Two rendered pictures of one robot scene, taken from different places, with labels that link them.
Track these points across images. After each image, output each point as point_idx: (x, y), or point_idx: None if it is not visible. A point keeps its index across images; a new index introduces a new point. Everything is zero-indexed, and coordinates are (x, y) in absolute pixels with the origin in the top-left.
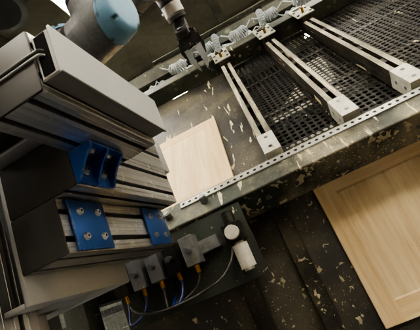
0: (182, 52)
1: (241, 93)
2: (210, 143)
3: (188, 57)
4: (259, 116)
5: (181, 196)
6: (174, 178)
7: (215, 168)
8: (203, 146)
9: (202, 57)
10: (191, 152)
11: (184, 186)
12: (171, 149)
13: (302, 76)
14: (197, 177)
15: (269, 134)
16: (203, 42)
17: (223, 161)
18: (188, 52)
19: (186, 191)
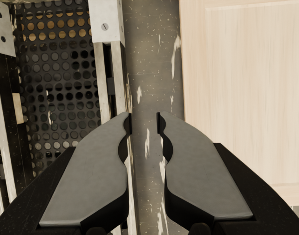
0: (281, 217)
1: (125, 225)
2: (206, 126)
3: (214, 162)
4: (104, 101)
5: (273, 11)
6: (283, 71)
7: (206, 44)
8: (219, 127)
9: (118, 131)
10: (244, 126)
11: (265, 35)
12: (283, 168)
13: (9, 170)
14: (240, 44)
15: (96, 29)
16: (28, 200)
17: (190, 55)
18: (209, 195)
19: (262, 17)
